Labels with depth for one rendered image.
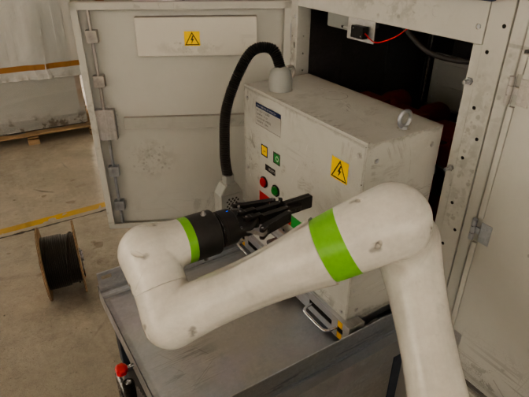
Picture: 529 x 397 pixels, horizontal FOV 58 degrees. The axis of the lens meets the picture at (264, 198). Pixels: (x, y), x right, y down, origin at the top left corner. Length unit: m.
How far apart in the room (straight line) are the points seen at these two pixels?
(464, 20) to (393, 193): 0.44
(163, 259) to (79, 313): 1.89
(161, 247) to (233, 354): 0.45
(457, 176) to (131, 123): 0.98
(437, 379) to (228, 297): 0.37
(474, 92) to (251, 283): 0.59
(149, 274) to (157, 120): 0.78
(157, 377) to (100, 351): 1.31
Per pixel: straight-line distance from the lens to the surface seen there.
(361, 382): 1.37
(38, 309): 2.85
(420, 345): 0.88
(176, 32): 1.48
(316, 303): 1.28
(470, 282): 1.17
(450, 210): 1.16
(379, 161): 1.01
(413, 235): 0.74
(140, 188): 1.70
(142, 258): 0.88
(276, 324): 1.31
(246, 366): 1.22
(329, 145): 1.06
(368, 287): 1.21
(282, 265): 0.77
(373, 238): 0.73
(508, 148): 1.01
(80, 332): 2.64
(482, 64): 1.04
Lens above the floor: 1.76
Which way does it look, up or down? 30 degrees down
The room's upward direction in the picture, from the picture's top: straight up
